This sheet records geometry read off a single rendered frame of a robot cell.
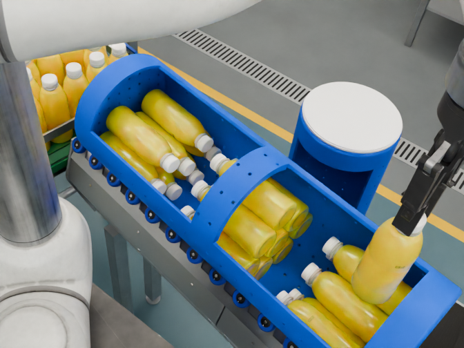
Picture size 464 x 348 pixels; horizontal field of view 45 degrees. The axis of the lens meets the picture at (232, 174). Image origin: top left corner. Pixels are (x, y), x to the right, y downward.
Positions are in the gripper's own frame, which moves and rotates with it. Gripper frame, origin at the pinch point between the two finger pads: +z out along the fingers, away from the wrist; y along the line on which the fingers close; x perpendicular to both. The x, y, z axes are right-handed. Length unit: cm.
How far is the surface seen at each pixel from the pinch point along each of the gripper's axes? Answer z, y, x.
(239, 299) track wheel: 50, -6, 22
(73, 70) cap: 37, 2, 92
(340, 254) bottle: 34.0, 8.8, 10.1
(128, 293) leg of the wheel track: 123, -2, 72
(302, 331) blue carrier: 35.1, -8.8, 5.0
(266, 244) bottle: 36.0, 0.6, 22.3
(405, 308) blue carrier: 23.8, 1.8, -6.2
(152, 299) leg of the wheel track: 142, 9, 72
